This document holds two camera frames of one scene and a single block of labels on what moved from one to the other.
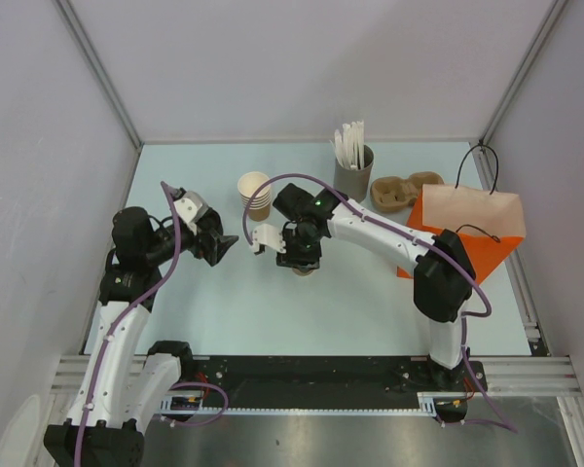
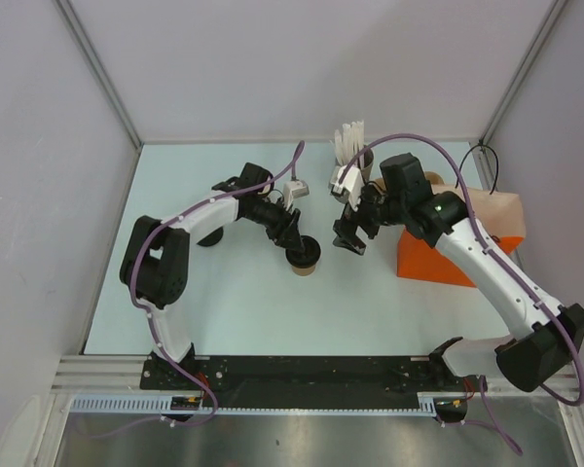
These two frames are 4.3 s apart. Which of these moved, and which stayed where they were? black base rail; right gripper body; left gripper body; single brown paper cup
Moved: left gripper body; right gripper body
Stayed: black base rail; single brown paper cup
